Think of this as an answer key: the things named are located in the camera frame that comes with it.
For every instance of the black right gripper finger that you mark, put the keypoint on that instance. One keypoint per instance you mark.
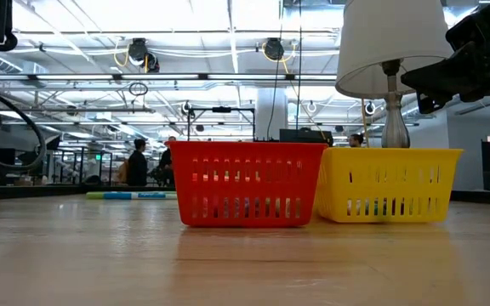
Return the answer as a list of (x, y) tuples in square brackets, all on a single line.
[(430, 103), (440, 72)]

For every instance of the yellow plastic basket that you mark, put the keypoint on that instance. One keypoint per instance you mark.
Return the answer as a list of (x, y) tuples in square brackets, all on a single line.
[(387, 183)]

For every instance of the red plastic basket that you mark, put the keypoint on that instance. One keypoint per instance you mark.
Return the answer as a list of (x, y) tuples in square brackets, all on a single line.
[(247, 183)]

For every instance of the white shade table lamp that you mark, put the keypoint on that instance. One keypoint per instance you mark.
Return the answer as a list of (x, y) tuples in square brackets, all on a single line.
[(394, 42)]

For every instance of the small black ceiling reel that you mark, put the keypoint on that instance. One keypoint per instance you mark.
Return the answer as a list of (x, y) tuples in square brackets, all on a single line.
[(369, 108), (186, 108)]

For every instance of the person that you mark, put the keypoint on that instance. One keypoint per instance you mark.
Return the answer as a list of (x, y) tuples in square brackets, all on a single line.
[(137, 166), (166, 163), (356, 140)]

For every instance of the black equipment box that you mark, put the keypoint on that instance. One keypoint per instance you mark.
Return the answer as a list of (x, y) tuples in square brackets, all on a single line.
[(305, 136)]

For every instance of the thin blue marker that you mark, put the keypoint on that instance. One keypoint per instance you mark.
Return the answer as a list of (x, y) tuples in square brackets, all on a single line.
[(143, 195)]

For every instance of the thin green marker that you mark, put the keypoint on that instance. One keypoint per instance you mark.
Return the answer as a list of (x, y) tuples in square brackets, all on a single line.
[(95, 195)]

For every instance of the black background rig frame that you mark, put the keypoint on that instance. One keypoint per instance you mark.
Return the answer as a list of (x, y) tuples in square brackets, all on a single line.
[(221, 109)]

